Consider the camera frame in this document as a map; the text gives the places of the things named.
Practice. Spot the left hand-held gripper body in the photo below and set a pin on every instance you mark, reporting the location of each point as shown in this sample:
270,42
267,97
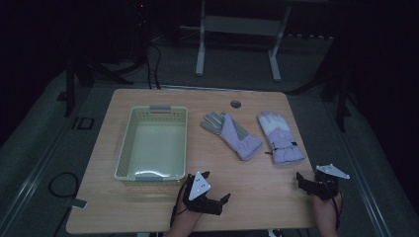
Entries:
199,187

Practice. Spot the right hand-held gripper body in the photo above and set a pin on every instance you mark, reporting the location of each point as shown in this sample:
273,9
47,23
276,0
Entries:
326,186

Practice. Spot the purple glove grey palm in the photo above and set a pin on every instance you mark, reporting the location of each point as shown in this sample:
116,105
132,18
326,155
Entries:
230,133

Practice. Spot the purple glove white back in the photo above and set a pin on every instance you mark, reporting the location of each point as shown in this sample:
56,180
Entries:
280,138

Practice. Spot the pale green plastic basket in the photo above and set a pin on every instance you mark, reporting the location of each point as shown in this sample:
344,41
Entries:
154,148

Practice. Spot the person's right hand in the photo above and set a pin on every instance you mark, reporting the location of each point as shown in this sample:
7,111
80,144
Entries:
326,210

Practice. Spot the person's left hand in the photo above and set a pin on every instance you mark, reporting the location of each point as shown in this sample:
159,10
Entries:
186,217

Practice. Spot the grey table grommet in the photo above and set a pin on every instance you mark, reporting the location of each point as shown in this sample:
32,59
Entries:
235,104

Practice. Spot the black metal stand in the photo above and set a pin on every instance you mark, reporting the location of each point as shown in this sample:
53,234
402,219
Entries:
341,98
69,85

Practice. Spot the grey tape piece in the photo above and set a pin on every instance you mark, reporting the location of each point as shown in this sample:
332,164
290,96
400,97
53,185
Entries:
76,203

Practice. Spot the white metal stand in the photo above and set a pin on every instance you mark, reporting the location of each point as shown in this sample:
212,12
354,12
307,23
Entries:
240,26

